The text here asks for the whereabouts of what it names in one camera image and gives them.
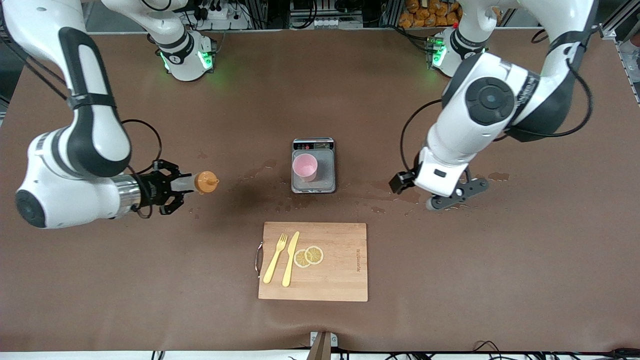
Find sauce bottle with orange cap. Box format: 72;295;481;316
170;170;220;196

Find pink plastic cup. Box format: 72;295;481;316
292;153;319;183

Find silver digital kitchen scale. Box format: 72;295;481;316
291;138;336;194

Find yellow plastic fork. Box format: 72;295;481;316
263;233;289;285

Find yellow plastic knife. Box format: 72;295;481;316
282;231;300;288

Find white power strip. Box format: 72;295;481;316
199;4;251;31

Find orange snack bag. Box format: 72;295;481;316
398;0;463;28

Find white terminal block row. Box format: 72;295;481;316
289;16;364;30

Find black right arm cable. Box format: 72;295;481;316
121;119;163;176

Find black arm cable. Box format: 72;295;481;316
505;65;594;138
121;119;163;176

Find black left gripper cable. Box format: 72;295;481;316
399;98;446;176

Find wooden cutting board with handle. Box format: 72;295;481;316
255;222;369;302

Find metal table edge bracket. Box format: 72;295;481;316
309;330;339;360

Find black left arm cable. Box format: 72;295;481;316
505;65;594;138

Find aluminium frame rail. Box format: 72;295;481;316
602;20;640;107

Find black floor cable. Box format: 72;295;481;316
472;340;640;360

